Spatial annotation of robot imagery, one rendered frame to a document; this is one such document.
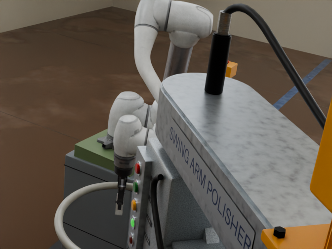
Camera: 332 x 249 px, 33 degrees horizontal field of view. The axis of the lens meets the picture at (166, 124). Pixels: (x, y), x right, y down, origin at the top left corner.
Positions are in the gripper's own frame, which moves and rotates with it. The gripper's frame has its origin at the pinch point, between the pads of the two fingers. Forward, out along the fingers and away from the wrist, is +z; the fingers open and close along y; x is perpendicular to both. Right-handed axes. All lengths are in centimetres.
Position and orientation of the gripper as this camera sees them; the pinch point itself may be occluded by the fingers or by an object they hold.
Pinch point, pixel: (119, 204)
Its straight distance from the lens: 234.2
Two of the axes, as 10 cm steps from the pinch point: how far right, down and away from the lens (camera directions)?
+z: -1.3, 8.8, 4.6
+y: 0.3, 4.7, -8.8
